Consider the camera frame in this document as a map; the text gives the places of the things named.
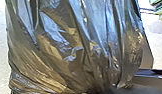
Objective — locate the green framed glass wall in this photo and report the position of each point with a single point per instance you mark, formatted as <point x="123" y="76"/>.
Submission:
<point x="158" y="6"/>

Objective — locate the black trash bag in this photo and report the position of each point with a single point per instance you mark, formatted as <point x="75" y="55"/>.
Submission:
<point x="73" y="46"/>

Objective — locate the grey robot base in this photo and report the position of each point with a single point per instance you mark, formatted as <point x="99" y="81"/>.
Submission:
<point x="152" y="76"/>

